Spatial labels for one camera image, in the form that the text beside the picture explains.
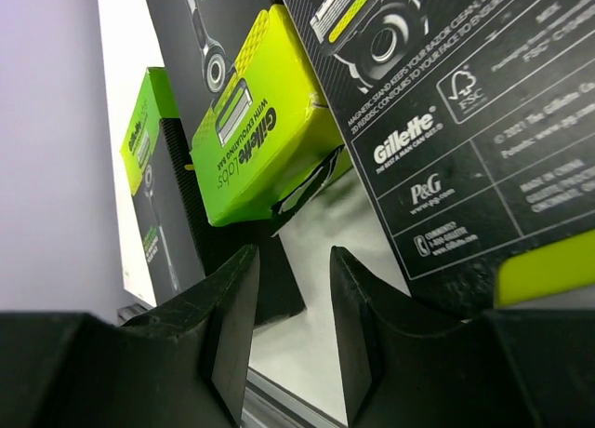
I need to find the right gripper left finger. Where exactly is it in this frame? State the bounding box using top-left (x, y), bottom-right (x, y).
top-left (1, 246), bottom-right (259, 427)

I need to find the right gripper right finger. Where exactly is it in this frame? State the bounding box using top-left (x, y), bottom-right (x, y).
top-left (330, 247), bottom-right (594, 427)

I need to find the black green razor box front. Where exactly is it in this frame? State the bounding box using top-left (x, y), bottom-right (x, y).
top-left (120, 67), bottom-right (205, 306)

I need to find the black green razor box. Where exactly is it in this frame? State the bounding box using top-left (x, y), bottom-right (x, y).
top-left (139, 0), bottom-right (354, 266)
top-left (120, 67), bottom-right (205, 306)

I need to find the black box with face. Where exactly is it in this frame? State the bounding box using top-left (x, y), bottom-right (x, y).
top-left (284, 0), bottom-right (594, 315)

